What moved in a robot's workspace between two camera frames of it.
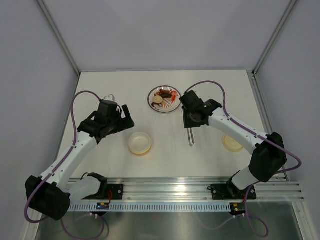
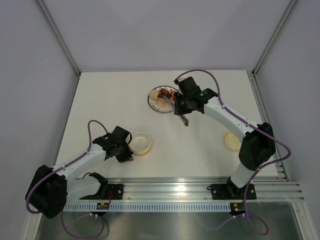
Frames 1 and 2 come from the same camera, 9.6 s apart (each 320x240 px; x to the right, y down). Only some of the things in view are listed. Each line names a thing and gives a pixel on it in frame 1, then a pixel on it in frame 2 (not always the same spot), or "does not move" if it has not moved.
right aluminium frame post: (288, 9) does not move
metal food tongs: (191, 131) to (183, 117)
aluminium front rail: (197, 189) does not move
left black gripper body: (118, 124) to (124, 152)
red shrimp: (174, 94) does not move
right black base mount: (231, 191) does not move
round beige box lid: (231, 144) does not move
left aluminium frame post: (56, 32) does not move
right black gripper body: (189, 121) to (182, 105)
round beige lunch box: (139, 143) does not move
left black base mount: (112, 192) does not move
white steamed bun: (157, 99) to (153, 94)
